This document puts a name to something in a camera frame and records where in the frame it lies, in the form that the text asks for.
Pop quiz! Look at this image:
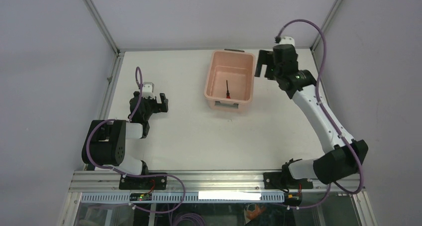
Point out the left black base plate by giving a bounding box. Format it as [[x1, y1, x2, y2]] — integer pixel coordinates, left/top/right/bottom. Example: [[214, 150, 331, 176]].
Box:
[[118, 173, 167, 191]]

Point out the white slotted cable duct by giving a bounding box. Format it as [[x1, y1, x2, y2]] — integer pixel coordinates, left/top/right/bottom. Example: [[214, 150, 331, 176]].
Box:
[[81, 191, 285, 204]]

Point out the aluminium front rail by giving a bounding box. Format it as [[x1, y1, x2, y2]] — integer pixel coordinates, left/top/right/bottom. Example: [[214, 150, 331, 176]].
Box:
[[69, 170, 359, 193]]

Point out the coiled purple cable below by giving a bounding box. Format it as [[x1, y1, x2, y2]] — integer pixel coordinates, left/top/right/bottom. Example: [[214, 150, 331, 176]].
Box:
[[170, 213, 208, 226]]

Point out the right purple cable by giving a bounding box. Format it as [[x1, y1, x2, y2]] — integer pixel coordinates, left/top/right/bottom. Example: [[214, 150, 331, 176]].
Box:
[[275, 19, 365, 210]]

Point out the red handled screwdriver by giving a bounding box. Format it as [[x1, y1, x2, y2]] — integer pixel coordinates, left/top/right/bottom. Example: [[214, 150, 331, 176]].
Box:
[[226, 80, 230, 99]]

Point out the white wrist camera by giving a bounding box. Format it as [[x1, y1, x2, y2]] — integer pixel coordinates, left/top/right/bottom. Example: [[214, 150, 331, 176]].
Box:
[[275, 36, 295, 47], [142, 82, 155, 97]]

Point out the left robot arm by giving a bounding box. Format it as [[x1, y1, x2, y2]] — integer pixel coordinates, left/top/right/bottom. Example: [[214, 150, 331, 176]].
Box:
[[82, 91, 169, 189]]

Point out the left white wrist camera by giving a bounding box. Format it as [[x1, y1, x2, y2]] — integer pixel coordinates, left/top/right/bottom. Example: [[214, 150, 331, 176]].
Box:
[[142, 82, 155, 97]]

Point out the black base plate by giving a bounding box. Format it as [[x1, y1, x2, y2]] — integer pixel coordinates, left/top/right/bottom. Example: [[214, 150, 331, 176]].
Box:
[[118, 173, 167, 191], [263, 171, 314, 190]]

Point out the orange object below table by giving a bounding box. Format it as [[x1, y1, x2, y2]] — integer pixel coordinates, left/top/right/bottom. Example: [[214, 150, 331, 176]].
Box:
[[244, 204, 266, 221]]

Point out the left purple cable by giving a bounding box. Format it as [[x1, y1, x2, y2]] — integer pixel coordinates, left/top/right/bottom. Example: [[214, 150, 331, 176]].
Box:
[[85, 66, 186, 215]]

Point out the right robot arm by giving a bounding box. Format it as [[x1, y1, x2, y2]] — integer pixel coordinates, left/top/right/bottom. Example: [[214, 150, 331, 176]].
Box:
[[255, 44, 368, 189]]

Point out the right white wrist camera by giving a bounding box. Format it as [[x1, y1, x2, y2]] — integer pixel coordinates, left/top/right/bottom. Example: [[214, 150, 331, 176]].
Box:
[[275, 36, 295, 47]]

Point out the purple cable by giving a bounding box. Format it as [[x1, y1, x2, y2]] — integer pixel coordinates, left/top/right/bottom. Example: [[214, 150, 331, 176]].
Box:
[[85, 66, 186, 215], [275, 19, 365, 210]]

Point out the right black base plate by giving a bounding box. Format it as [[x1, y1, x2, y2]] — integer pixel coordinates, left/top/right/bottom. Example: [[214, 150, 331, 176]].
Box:
[[263, 171, 314, 190]]

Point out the pink plastic bin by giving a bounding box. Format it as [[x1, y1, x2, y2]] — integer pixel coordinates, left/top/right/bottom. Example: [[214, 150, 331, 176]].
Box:
[[204, 49, 255, 113]]

